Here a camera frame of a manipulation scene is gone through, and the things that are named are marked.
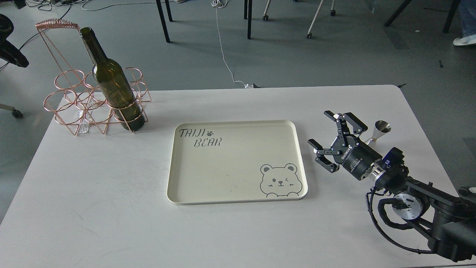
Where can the copper wire wine rack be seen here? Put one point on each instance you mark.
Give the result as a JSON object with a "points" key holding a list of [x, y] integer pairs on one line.
{"points": [[77, 103]]}

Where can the black diagonal leg right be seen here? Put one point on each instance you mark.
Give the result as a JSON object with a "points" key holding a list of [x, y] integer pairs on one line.
{"points": [[453, 8]]}

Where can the black table legs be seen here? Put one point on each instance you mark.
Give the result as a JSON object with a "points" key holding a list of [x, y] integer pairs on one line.
{"points": [[162, 17], [248, 16]]}

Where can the silver steel jigger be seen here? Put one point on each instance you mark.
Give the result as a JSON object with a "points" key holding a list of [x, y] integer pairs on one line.
{"points": [[380, 128]]}

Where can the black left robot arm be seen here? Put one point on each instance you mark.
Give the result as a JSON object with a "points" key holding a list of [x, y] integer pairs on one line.
{"points": [[8, 51]]}

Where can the dark green wine bottle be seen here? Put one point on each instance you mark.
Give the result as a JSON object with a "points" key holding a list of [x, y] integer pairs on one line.
{"points": [[113, 84]]}

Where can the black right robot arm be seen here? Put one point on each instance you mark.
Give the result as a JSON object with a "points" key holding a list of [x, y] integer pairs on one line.
{"points": [[447, 222]]}

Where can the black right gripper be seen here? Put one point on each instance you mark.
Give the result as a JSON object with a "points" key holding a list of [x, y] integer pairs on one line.
{"points": [[356, 157]]}

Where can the cream bear serving tray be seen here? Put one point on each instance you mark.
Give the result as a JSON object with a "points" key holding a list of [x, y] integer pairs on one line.
{"points": [[236, 162]]}

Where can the black table legs middle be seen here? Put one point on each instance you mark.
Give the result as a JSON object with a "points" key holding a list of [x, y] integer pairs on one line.
{"points": [[248, 16]]}

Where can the chair caster far left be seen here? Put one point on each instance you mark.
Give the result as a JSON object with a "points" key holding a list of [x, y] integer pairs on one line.
{"points": [[15, 112]]}

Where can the black table legs left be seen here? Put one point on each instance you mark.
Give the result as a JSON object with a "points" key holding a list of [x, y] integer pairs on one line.
{"points": [[162, 17]]}

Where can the person legs in jeans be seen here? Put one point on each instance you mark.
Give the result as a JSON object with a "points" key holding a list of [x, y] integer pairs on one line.
{"points": [[467, 12]]}

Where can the white chair legs with casters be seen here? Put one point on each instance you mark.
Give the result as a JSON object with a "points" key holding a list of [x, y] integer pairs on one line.
{"points": [[309, 33]]}

